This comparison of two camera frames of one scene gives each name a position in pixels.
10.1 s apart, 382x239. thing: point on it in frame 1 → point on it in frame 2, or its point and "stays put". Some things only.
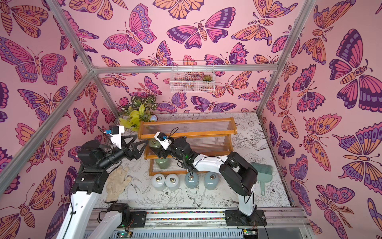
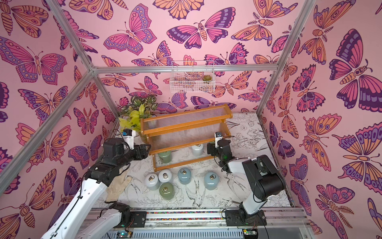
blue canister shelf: [211, 180] stays put
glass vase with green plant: [140, 109] stays put
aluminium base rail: [264, 222] stays put
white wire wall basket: [192, 76] stays put
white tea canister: [158, 181] → [152, 181]
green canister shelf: [154, 145] → [166, 191]
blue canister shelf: [192, 179] → [184, 176]
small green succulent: [207, 77] stays put
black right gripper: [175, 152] → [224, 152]
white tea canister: [172, 181] → [164, 175]
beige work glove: [117, 181] stays put
